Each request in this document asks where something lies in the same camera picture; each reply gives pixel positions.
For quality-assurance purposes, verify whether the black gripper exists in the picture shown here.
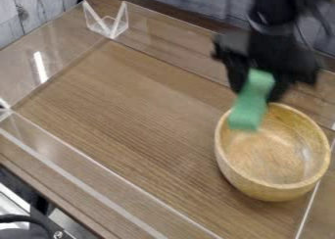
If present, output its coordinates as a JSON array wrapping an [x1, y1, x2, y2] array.
[[212, 30, 320, 102]]

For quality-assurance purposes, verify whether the green rectangular block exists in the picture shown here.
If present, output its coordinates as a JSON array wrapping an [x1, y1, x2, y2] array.
[[228, 69, 275, 131]]

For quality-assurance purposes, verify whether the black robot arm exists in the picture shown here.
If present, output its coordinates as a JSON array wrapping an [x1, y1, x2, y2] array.
[[212, 0, 328, 102]]

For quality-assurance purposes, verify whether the wooden bowl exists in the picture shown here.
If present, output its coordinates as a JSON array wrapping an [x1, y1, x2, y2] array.
[[215, 104, 331, 202]]

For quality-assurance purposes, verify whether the clear acrylic barrier wall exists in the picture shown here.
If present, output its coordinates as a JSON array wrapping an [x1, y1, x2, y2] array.
[[0, 0, 335, 239]]

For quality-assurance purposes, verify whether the clear acrylic corner bracket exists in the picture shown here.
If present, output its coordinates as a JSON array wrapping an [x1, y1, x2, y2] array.
[[83, 1, 128, 39]]

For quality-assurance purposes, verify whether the black metal table bracket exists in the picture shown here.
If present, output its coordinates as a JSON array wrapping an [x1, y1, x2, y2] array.
[[29, 207, 68, 239]]

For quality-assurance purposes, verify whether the black cable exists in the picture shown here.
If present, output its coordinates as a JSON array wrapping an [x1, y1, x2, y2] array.
[[0, 214, 36, 239]]

